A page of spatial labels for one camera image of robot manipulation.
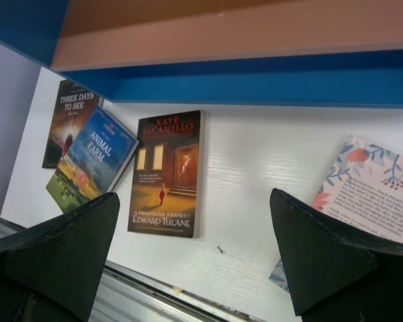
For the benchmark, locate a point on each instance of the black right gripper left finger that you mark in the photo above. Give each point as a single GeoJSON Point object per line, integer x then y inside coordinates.
{"type": "Point", "coordinates": [51, 271]}

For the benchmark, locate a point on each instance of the blue yellow wooden bookshelf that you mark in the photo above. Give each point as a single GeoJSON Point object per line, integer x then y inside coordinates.
{"type": "Point", "coordinates": [245, 52]}

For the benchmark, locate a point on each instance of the floral pink cover book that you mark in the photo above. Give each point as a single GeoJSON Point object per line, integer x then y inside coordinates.
{"type": "Point", "coordinates": [364, 188]}

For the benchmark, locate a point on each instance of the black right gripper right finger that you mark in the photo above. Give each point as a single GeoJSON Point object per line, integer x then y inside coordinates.
{"type": "Point", "coordinates": [334, 271]}

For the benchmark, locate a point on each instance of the Three Days to See book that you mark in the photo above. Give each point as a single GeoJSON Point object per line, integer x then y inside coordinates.
{"type": "Point", "coordinates": [73, 107]}

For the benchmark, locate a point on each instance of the aluminium mounting rail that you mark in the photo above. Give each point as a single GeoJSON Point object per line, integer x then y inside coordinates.
{"type": "Point", "coordinates": [125, 295]}

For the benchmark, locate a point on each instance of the Animal Farm book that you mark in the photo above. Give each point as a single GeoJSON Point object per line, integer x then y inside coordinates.
{"type": "Point", "coordinates": [94, 162]}

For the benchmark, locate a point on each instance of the Edward Tulane brown book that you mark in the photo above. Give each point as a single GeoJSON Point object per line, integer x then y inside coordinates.
{"type": "Point", "coordinates": [166, 184]}

